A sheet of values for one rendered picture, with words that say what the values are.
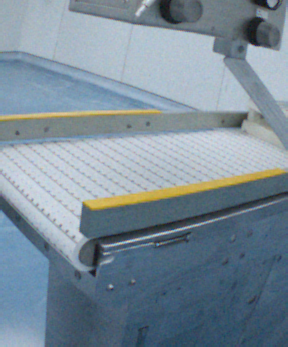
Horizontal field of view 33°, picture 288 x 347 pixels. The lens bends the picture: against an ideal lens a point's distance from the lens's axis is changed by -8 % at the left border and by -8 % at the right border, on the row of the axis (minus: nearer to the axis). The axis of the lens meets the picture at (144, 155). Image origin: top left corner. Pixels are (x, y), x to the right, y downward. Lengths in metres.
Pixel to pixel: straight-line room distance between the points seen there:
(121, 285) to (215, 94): 4.10
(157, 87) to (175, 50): 0.43
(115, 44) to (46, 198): 4.84
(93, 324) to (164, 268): 0.20
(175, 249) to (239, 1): 0.30
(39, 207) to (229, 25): 0.28
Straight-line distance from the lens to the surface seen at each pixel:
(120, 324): 0.70
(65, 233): 0.52
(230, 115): 1.02
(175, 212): 0.55
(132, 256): 0.54
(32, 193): 0.58
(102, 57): 5.49
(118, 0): 0.41
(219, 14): 0.46
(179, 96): 4.83
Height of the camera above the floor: 1.06
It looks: 18 degrees down
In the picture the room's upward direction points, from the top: 11 degrees clockwise
